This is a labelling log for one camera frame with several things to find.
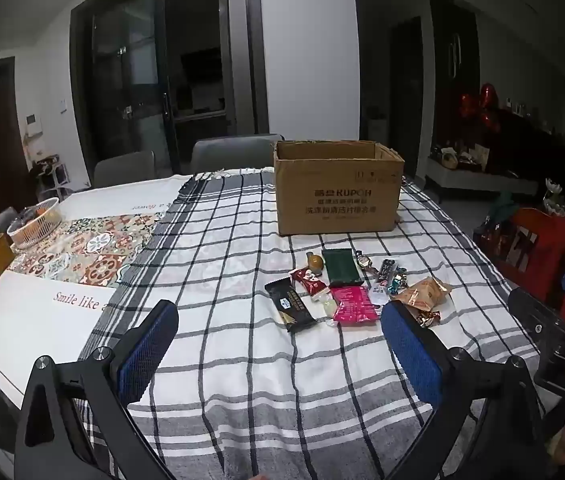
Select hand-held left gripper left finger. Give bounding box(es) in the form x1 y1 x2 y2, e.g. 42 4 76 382
14 299 180 480

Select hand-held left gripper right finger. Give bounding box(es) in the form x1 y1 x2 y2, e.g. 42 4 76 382
381 301 549 480

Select orange brown snack packet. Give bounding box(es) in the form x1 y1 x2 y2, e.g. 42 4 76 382
391 276 453 314

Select pink snack packet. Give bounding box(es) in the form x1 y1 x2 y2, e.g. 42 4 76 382
330 285 382 328

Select blue foil candy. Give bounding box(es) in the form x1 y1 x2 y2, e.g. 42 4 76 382
387 267 409 294

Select white brown strip packet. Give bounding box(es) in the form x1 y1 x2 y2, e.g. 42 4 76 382
369 258 399 307

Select pale green candy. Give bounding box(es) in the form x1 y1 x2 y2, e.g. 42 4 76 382
313 292 338 319

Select dark green snack packet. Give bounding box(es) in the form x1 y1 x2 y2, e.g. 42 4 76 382
321 249 364 288

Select red heart snack packet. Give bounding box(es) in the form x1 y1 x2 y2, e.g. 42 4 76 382
289 266 327 297

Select black snack packet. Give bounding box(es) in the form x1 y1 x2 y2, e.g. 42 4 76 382
264 280 319 333

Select brown cardboard box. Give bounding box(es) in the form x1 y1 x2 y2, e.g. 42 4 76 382
272 140 406 236

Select red gift bag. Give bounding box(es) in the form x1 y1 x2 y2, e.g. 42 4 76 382
499 207 565 312

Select dark green bag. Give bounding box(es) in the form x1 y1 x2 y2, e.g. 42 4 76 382
487 194 519 227

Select black white checkered cloth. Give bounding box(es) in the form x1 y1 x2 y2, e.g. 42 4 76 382
77 167 557 480

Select white low bench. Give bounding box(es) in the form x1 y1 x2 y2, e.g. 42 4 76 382
425 155 539 197

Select grey chair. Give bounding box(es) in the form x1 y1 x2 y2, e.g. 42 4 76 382
191 133 285 176
93 150 156 189

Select white shelf rack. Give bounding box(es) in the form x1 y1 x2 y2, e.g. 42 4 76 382
34 154 71 202

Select red balloons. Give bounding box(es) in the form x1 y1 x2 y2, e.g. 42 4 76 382
459 82 502 132

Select dark tall cabinet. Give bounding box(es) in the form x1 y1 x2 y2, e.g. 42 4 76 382
429 0 481 161

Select glass sliding door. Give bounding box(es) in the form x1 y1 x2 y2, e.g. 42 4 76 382
69 0 269 177

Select white wire basket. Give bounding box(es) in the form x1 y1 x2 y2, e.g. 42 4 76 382
7 197 61 250

